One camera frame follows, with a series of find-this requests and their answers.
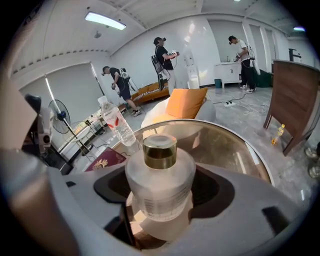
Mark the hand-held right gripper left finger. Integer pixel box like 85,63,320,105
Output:
47,165,151,256

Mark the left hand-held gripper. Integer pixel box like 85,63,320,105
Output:
23,93,55,154

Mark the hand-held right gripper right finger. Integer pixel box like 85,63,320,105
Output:
154,162,311,256

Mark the frosted glass container gold cap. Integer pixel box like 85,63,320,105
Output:
124,133,197,223

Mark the black standing fan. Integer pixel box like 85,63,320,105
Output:
47,99,94,156

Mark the maroon booklet with gold emblem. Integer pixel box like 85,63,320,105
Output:
84,146,127,173

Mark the round glass side table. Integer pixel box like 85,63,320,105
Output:
132,119,274,186

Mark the clear plastic water bottle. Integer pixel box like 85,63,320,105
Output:
97,95,137,147

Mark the white shoe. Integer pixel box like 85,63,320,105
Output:
304,147,320,160
308,165,320,179

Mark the yellow drink bottle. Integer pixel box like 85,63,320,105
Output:
270,123,286,146

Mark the white armchair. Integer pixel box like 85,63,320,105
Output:
140,96,217,131

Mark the long ceiling lamp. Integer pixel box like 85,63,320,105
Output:
84,11,127,31

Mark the orange cushion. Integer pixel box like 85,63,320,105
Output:
165,87,209,120

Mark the green storage box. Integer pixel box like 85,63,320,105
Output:
254,68,275,89

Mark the white cabinet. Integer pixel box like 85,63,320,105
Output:
214,61,243,89

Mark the white water dispenser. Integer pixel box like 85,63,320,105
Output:
183,48,201,90

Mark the wire rack table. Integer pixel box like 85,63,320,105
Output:
62,120,106,156

